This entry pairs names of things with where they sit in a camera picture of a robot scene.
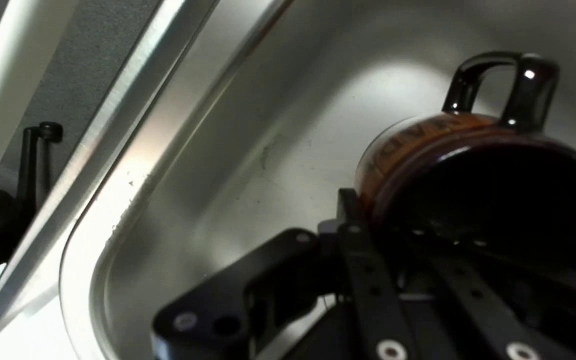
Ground stainless steel sink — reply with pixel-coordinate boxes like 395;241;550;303
0;0;576;360

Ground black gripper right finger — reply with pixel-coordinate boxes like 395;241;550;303
406;237;568;360

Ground brown ceramic mug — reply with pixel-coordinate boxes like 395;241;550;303
355;52;576;271

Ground black office chair base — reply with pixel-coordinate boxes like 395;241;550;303
0;122;64;265

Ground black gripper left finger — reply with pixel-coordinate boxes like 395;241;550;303
320;189;415;360

